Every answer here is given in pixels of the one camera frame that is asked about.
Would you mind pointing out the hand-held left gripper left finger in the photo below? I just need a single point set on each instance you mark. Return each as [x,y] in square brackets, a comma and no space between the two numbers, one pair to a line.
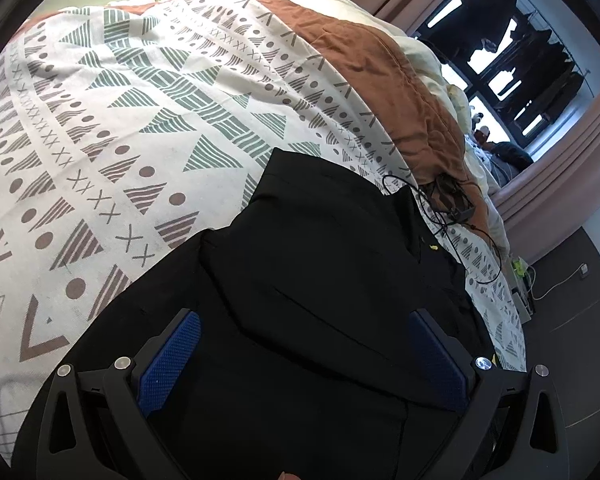
[170,360]

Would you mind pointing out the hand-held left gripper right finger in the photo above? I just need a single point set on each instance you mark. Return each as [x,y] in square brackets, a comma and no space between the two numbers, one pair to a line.
[439,360]

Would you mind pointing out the black pants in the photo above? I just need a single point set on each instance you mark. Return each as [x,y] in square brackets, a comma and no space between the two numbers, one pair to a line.
[305,260]

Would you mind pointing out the small yellow-green item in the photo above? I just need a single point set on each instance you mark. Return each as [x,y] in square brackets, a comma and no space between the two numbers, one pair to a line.
[518,267]

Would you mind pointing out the small black device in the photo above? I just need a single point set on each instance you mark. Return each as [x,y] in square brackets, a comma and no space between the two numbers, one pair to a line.
[452,200]

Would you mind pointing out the stuffed toys on windowsill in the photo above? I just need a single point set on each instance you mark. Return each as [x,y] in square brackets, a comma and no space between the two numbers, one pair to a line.
[504,152]

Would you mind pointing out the patterned white bedspread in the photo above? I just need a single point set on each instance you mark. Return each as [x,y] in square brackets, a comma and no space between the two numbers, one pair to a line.
[130,110]

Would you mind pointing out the window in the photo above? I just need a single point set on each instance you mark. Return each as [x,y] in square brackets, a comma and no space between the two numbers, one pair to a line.
[484,60]

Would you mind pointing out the brown and cream quilt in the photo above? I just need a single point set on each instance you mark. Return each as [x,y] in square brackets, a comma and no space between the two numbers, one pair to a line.
[369,60]

